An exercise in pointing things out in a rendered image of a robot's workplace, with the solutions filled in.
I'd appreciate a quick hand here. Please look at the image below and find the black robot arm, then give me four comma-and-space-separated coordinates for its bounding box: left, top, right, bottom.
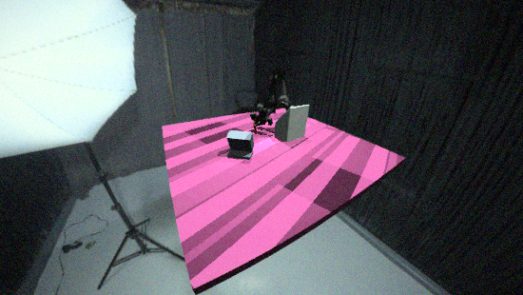
256, 65, 294, 116

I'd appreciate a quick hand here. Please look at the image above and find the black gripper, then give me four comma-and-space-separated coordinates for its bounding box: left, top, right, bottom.
250, 111, 273, 127

